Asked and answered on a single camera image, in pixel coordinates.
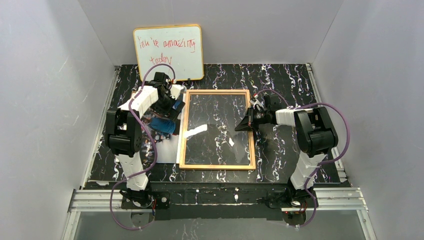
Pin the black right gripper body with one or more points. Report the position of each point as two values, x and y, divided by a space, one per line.
252 118

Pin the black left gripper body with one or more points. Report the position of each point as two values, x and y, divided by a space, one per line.
168 103

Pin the clear plastic cover sheet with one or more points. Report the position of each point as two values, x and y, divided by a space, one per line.
217 129

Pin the light wooden picture frame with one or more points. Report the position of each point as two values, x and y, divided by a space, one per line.
217 129

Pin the colour street photo print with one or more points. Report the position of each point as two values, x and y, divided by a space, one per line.
163 130

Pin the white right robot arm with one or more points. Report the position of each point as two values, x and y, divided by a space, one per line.
315 133

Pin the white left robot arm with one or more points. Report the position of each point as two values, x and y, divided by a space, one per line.
124 136

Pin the orange rimmed whiteboard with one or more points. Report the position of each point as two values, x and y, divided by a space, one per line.
179 46

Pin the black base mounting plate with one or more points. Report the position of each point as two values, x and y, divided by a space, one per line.
277 206

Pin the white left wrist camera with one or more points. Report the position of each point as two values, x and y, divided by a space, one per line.
176 90

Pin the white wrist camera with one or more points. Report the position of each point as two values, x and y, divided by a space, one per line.
255 103
176 90

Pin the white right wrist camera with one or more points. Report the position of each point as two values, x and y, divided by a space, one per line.
255 103

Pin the aluminium front rail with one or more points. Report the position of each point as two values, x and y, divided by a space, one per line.
341 198

